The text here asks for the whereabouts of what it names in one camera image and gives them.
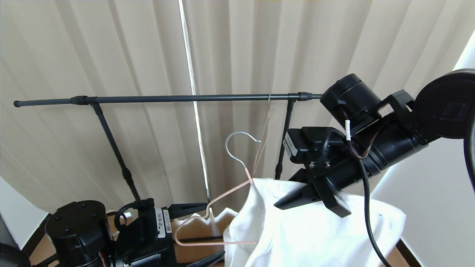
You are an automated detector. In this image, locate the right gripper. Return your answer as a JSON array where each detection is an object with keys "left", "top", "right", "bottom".
[{"left": 288, "top": 128, "right": 428, "bottom": 218}]

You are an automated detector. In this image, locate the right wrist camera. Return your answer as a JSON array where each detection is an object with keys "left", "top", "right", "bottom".
[{"left": 284, "top": 127, "right": 347, "bottom": 166}]

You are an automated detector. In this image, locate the pink clothes hanger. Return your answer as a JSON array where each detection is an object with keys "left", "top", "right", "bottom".
[
  {"left": 253, "top": 95, "right": 278, "bottom": 177},
  {"left": 174, "top": 131, "right": 262, "bottom": 247}
]

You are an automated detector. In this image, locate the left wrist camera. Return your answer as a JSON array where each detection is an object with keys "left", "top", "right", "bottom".
[{"left": 113, "top": 198, "right": 174, "bottom": 240}]

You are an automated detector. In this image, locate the beige curtain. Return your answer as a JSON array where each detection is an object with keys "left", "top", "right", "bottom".
[{"left": 0, "top": 0, "right": 475, "bottom": 219}]

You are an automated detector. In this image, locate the white printed t-shirt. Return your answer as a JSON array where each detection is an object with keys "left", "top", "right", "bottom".
[{"left": 174, "top": 178, "right": 407, "bottom": 267}]

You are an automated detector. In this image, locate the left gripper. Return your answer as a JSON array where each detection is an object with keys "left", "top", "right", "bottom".
[{"left": 110, "top": 230, "right": 178, "bottom": 267}]

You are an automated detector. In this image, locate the black clothes rack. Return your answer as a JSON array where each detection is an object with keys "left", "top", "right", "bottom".
[{"left": 14, "top": 92, "right": 323, "bottom": 267}]

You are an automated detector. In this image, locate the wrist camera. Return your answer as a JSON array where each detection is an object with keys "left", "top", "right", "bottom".
[
  {"left": 113, "top": 198, "right": 174, "bottom": 240},
  {"left": 284, "top": 127, "right": 347, "bottom": 166}
]

